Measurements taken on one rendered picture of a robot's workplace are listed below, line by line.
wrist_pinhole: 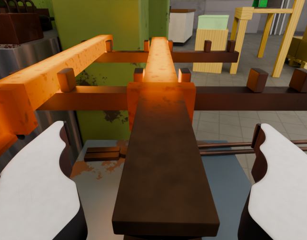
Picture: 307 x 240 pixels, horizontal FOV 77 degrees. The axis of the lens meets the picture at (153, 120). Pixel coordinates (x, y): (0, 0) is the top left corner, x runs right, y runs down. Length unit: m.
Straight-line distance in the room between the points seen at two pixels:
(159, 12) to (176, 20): 5.22
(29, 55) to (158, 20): 0.67
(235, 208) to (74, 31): 0.62
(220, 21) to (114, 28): 3.04
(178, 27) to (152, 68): 6.10
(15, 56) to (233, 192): 0.55
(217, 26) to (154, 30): 2.59
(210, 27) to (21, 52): 3.27
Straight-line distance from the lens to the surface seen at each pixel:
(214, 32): 3.59
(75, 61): 0.27
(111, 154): 0.49
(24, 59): 0.57
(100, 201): 0.42
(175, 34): 6.32
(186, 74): 0.19
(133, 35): 0.64
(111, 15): 0.65
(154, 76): 0.17
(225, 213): 0.41
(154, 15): 1.07
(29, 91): 0.18
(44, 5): 1.09
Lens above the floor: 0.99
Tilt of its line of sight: 30 degrees down
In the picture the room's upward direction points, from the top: straight up
